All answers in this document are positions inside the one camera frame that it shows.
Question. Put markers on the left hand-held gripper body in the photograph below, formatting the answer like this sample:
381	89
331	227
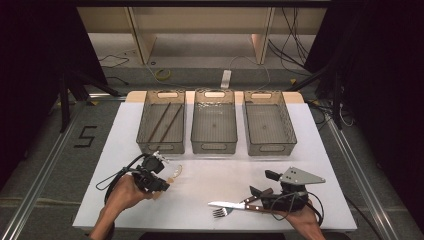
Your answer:
148	166

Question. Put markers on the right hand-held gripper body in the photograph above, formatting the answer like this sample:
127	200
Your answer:
286	200

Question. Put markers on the clear grey plastic bin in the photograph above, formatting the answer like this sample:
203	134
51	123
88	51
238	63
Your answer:
143	133
266	126
214	126

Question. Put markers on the person's right hand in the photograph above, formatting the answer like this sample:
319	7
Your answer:
303	220

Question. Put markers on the person's left hand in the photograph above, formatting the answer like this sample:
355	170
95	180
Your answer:
128	195

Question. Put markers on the white table sheet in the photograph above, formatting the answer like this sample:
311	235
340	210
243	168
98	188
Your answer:
206	173

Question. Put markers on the black metal stand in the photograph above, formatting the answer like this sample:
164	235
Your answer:
336	100
65	100

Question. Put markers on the white power strip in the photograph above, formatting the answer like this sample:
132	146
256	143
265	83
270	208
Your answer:
226	79

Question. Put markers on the light wooden shelf unit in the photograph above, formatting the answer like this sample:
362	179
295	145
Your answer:
140	36

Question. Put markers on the black curtain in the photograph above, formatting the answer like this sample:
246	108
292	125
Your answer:
26	66
383	66

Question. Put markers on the aluminium floor rail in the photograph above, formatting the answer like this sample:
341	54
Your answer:
40	176
360	176

